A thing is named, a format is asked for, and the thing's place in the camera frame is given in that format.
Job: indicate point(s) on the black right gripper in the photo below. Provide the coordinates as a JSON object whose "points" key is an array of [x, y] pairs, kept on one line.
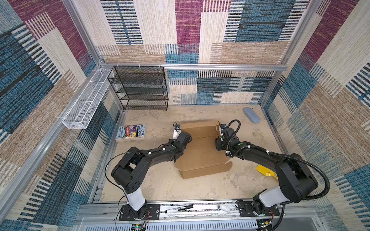
{"points": [[218, 144]]}

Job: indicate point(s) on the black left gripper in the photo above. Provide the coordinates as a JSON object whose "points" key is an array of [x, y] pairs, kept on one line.
{"points": [[170, 142]]}

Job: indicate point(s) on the brown cardboard box sheet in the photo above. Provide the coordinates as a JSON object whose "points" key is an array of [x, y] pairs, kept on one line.
{"points": [[201, 158]]}

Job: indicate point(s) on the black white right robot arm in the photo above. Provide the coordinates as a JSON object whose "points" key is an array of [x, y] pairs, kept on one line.
{"points": [[295, 179]]}

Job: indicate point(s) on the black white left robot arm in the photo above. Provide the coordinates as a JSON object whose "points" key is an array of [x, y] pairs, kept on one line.
{"points": [[131, 170]]}

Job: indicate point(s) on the blue-grey glasses case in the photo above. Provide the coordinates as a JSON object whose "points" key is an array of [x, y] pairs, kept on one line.
{"points": [[251, 115]]}

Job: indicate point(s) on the colourful paperback book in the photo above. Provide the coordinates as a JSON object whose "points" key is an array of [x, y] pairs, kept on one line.
{"points": [[131, 132]]}

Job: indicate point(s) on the yellow toy shovel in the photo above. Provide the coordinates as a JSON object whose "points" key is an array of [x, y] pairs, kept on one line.
{"points": [[266, 172]]}

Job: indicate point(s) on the black white marker pen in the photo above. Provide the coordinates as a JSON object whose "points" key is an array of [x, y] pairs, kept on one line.
{"points": [[182, 208]]}

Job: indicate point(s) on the small white plastic piece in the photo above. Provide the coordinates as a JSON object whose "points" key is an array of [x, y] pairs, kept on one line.
{"points": [[224, 208]]}

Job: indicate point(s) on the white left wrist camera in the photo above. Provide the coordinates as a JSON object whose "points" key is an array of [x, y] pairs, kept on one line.
{"points": [[176, 130]]}

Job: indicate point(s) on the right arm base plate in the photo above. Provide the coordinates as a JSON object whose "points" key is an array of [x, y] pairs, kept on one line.
{"points": [[245, 208]]}

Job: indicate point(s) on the black wire shelf rack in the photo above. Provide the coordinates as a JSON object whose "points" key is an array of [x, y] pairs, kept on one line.
{"points": [[140, 87]]}

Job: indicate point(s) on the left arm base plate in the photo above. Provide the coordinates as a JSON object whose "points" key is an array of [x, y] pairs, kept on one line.
{"points": [[148, 211]]}

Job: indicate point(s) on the white wire mesh basket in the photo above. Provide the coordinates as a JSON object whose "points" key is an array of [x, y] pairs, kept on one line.
{"points": [[82, 111]]}

